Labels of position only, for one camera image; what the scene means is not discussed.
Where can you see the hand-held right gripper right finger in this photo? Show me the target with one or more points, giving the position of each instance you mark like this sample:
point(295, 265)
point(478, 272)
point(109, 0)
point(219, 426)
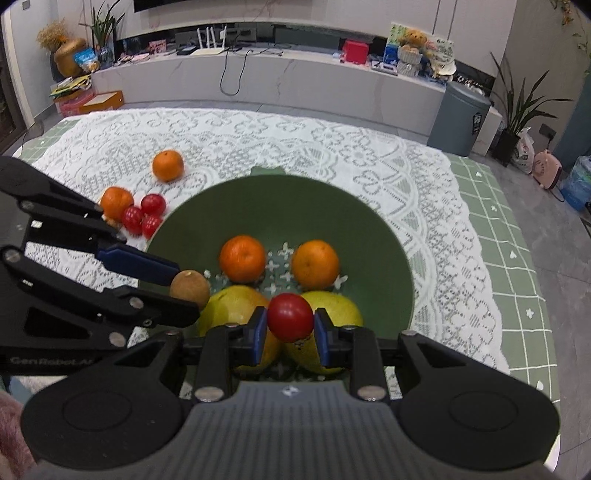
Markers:
point(323, 339)

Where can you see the blue box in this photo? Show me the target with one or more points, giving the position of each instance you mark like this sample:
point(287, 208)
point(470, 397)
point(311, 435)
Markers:
point(390, 55)

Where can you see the white router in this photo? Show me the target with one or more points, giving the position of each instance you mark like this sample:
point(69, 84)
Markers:
point(210, 50)

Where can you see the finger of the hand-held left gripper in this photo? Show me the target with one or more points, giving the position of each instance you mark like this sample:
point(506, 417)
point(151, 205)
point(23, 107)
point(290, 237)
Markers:
point(152, 309)
point(138, 265)

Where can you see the pink card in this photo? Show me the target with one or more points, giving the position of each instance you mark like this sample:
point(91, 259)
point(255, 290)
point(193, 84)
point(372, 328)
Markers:
point(157, 46)

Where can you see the white lace tablecloth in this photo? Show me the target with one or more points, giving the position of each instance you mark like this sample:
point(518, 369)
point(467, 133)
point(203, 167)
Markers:
point(323, 147)

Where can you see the long-leaf potted plant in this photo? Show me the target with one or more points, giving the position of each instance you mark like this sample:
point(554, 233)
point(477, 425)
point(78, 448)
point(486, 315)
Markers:
point(508, 147)

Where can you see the black television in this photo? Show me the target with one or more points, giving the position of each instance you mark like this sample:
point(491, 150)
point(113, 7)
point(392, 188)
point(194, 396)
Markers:
point(184, 4)

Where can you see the brown teddy bear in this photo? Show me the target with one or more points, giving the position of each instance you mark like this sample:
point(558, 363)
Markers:
point(412, 39)

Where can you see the yellow-green pear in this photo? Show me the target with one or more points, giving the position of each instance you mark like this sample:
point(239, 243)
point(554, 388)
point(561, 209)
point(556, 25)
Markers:
point(231, 304)
point(339, 311)

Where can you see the blue water bottle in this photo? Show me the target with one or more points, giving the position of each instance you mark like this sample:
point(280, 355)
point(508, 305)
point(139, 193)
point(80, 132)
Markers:
point(579, 184)

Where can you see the orange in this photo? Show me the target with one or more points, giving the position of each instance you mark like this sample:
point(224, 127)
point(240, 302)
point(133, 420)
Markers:
point(315, 263)
point(168, 165)
point(117, 202)
point(243, 258)

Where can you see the pink heater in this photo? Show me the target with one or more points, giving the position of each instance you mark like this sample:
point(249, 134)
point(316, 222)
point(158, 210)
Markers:
point(547, 168)

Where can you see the white hat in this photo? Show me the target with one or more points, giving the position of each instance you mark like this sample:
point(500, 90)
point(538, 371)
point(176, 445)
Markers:
point(444, 68)

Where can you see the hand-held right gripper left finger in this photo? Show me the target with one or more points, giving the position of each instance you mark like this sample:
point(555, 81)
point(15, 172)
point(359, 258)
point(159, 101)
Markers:
point(258, 337)

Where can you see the red box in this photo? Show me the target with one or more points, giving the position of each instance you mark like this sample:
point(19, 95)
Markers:
point(358, 51)

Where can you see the white marble media console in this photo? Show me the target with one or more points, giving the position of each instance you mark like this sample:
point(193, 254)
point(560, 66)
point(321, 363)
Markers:
point(323, 90)

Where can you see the gold vase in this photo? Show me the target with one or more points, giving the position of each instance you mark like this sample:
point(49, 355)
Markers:
point(69, 57)

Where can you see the hanging ivy vine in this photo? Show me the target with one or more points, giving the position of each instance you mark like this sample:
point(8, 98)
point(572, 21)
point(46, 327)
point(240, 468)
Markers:
point(577, 32)

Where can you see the white plastic bag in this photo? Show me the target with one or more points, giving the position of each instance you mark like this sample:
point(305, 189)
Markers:
point(525, 154)

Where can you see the blue snack bag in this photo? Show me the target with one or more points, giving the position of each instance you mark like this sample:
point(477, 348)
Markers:
point(86, 61)

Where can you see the pink box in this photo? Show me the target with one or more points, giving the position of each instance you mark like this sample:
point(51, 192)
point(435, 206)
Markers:
point(69, 107)

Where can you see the red tomato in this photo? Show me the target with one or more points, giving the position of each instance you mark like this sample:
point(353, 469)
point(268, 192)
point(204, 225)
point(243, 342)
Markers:
point(291, 317)
point(151, 226)
point(132, 219)
point(153, 204)

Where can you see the orange cardboard box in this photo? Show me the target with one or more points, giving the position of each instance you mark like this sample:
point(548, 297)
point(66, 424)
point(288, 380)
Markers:
point(104, 102)

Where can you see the small potted plant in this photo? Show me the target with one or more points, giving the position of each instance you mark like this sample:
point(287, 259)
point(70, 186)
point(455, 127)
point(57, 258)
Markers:
point(104, 41)

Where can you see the yellow green packets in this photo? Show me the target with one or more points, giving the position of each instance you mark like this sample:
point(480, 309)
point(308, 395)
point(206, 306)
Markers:
point(69, 87)

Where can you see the floral picture board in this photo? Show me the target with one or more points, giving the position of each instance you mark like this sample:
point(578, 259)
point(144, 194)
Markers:
point(441, 48)

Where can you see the white basket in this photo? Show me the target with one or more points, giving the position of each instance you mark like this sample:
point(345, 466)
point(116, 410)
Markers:
point(409, 62)

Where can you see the green colander bowl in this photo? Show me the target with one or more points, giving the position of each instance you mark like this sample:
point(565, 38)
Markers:
point(277, 207)

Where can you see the grey trash can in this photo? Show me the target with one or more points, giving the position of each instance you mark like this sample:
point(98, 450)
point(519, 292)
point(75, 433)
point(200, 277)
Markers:
point(457, 120)

